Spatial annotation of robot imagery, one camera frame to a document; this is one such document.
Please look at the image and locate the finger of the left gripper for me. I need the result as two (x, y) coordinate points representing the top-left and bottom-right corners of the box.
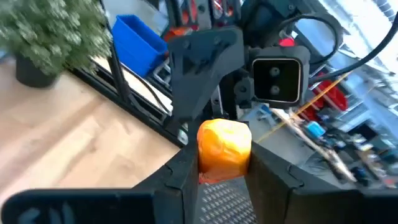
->
(167, 26), (246, 124)

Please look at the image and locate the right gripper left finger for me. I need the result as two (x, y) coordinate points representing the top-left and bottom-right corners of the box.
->
(1, 145), (200, 224)

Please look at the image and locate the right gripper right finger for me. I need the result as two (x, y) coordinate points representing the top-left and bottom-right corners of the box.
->
(244, 141), (398, 224)

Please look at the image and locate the small orange yellow pear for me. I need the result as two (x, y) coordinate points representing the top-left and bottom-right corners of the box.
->
(196, 118), (253, 185)

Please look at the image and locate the black mesh metal shelf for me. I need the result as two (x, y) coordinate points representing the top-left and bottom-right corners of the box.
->
(198, 177), (259, 224)

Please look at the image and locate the blue plastic bin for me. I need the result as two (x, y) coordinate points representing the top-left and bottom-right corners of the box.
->
(111, 14), (169, 78)

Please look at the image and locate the red plastic object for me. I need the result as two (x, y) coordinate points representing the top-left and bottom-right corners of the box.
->
(303, 73), (349, 121)

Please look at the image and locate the green potted plant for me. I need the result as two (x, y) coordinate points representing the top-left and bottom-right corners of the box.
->
(0, 0), (112, 88)

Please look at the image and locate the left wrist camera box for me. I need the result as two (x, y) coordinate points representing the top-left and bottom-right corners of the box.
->
(248, 45), (312, 110)

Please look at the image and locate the black table edge rail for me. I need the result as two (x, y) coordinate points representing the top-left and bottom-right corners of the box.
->
(70, 0), (190, 147)

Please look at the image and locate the yellow hanging cord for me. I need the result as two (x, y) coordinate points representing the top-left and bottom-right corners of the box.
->
(256, 70), (354, 144)

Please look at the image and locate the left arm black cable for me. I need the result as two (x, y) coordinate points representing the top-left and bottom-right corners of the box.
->
(309, 18), (398, 85)

